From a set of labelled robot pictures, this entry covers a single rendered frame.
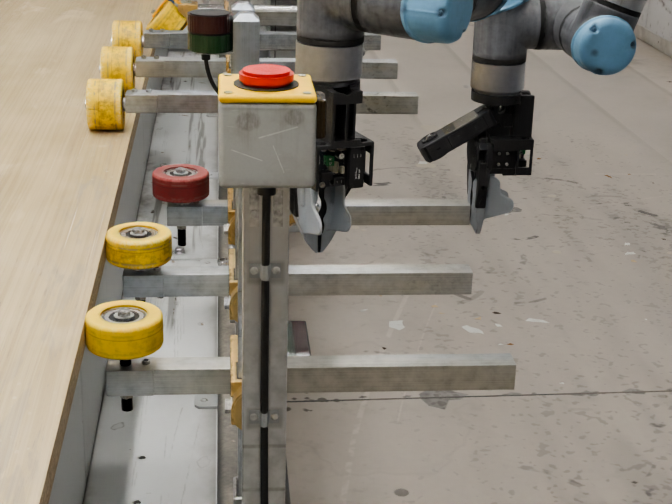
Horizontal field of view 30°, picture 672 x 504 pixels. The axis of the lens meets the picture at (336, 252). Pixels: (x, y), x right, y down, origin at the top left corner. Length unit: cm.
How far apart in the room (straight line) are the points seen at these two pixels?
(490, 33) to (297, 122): 87
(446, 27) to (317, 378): 39
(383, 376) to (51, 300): 36
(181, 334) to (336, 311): 168
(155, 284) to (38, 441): 49
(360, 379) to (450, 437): 164
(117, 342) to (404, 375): 30
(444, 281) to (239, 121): 72
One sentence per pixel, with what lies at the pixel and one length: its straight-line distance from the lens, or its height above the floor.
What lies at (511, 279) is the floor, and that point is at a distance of 391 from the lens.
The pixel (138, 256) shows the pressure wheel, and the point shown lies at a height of 89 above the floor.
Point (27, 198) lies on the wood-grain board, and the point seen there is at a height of 90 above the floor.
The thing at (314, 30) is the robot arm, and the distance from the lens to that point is 138.
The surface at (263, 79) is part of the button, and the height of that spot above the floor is 123.
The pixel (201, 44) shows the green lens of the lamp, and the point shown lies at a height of 110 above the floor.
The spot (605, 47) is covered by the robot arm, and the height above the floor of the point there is 113.
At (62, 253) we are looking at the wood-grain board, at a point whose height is 90.
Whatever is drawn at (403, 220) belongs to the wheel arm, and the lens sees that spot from 181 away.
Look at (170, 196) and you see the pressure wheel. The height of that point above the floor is 88.
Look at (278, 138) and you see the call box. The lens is 90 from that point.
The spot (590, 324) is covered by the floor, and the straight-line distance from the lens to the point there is 364.
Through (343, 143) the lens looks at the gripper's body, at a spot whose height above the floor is 105.
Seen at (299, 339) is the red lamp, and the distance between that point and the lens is 174.
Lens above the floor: 143
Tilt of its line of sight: 21 degrees down
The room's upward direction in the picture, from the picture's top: 2 degrees clockwise
